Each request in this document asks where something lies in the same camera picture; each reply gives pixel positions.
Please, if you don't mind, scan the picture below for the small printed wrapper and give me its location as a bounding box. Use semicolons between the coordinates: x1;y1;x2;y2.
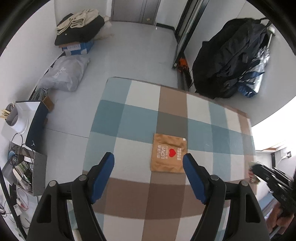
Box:
247;162;260;185

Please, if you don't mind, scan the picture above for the person's right hand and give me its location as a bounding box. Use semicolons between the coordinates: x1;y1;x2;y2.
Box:
266;203;294;235

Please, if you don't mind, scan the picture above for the brown heart packet far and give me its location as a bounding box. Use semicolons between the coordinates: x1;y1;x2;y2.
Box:
150;133;188;173

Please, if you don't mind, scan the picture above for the checkered blue brown tablecloth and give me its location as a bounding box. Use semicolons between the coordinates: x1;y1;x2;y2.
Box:
82;77;255;240

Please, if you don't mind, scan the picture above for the white navy box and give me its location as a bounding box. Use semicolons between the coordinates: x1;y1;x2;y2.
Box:
1;96;54;152

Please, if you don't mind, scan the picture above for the silver folded umbrella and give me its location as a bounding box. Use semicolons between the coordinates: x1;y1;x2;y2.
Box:
238;22;275;98

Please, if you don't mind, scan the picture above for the grey plastic parcel bag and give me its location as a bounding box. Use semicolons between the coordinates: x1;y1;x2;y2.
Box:
37;55;90;92

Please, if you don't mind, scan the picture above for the grey cup with sticks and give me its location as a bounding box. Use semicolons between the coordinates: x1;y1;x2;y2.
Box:
1;103;18;126

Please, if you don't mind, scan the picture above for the black hanging bag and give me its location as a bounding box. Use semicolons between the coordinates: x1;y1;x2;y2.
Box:
192;18;268;99

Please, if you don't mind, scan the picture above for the blue white cardboard box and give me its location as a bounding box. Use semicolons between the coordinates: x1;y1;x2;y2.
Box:
59;40;94;56

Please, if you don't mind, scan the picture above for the white plastic bag by clothes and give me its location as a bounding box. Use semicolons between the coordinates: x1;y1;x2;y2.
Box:
94;16;114;41

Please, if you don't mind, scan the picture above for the pile of clothes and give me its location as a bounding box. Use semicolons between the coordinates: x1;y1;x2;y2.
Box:
55;9;105;46

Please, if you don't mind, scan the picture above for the grey door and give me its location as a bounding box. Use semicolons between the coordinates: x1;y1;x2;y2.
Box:
111;0;161;25

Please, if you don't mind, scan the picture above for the tangle of cables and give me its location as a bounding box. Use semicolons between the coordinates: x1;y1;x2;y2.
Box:
0;133;35;216

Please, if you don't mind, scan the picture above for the black sliding door frame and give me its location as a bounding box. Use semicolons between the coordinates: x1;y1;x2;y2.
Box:
172;0;209;90

